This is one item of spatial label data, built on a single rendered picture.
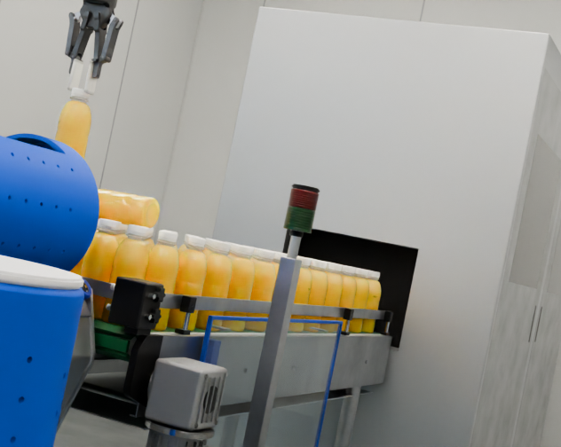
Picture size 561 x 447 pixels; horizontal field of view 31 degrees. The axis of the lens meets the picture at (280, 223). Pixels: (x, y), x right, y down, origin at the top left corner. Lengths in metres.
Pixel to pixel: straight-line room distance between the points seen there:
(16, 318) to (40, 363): 0.06
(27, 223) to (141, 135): 5.06
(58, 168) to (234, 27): 5.27
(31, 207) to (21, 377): 0.70
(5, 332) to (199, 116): 6.00
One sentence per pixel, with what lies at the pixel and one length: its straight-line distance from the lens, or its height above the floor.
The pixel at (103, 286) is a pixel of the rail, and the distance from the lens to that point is 2.04.
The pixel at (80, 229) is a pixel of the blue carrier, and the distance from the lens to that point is 1.87.
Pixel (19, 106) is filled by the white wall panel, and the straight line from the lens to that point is 5.90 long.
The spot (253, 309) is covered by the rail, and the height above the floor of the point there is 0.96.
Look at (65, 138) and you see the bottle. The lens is 2.23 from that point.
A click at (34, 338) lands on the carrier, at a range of 1.08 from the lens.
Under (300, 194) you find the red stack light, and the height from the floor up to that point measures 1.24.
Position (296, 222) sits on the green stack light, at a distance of 2.15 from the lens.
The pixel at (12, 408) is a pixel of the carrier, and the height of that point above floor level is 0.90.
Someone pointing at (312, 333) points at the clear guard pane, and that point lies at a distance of 2.63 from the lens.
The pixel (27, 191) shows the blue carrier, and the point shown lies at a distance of 1.74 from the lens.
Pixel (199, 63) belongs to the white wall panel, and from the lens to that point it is 7.12.
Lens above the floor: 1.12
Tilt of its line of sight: 1 degrees up
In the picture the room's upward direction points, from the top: 11 degrees clockwise
